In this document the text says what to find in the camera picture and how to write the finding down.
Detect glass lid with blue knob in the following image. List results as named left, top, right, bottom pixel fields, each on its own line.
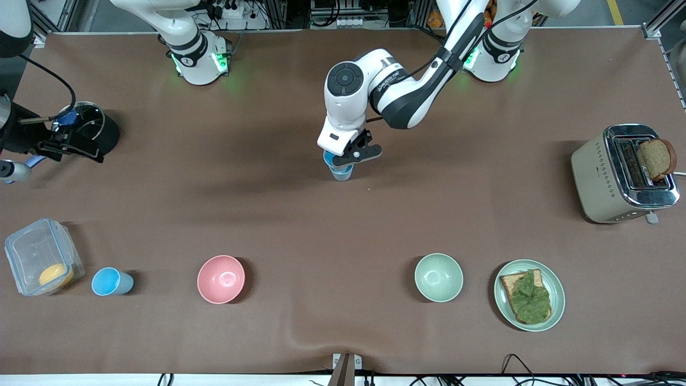
left=54, top=102, right=105, bottom=141

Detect clear plastic food container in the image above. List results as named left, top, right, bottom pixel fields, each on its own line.
left=4, top=217, right=85, bottom=297

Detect orange round food piece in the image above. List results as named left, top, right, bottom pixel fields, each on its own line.
left=39, top=263, right=74, bottom=287

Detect bags of orange rolls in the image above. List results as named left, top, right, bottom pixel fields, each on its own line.
left=427, top=0, right=496, bottom=28

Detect pale green bowl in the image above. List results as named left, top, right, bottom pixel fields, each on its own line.
left=414, top=253, right=464, bottom=303

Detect white power strip with plugs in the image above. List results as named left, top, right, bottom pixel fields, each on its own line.
left=212, top=0, right=252, bottom=19

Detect pink bowl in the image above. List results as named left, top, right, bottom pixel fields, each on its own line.
left=197, top=255, right=246, bottom=305

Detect square brown bread slice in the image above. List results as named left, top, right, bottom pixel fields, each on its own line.
left=499, top=269, right=553, bottom=325

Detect green lettuce leaf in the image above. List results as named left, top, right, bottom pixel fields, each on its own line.
left=508, top=270, right=551, bottom=324

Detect beige and chrome toaster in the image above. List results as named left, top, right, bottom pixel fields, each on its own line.
left=570, top=123, right=681, bottom=225

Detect pale green plate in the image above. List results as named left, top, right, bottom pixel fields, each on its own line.
left=494, top=259, right=566, bottom=332

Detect round-topped brown bread slice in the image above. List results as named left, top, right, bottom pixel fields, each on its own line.
left=637, top=138, right=677, bottom=181

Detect black pot with blue handle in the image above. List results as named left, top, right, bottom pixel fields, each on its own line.
left=27, top=102, right=121, bottom=168

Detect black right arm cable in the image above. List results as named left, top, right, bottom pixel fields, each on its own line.
left=20, top=54, right=77, bottom=125

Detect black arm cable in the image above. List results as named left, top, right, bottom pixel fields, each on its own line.
left=20, top=54, right=77, bottom=125
left=366, top=0, right=539, bottom=124

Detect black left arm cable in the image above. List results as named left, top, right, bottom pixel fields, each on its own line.
left=366, top=0, right=539, bottom=124

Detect metal table edge bracket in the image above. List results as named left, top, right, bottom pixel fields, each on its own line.
left=332, top=353, right=363, bottom=386

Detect black looped cable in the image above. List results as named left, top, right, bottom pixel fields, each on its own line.
left=501, top=354, right=536, bottom=386

